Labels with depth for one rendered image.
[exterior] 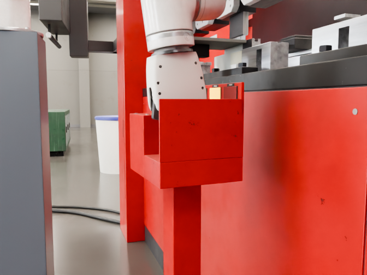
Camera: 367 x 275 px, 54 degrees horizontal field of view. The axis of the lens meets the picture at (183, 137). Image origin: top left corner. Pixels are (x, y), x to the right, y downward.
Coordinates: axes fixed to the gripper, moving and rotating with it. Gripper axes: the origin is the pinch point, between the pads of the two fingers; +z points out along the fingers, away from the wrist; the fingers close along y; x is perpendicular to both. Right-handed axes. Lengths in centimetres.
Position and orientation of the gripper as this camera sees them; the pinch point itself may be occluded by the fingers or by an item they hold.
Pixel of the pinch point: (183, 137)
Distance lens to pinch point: 66.2
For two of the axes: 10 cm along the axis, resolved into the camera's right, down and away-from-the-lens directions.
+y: -9.1, 1.7, -3.8
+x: 3.9, 0.6, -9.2
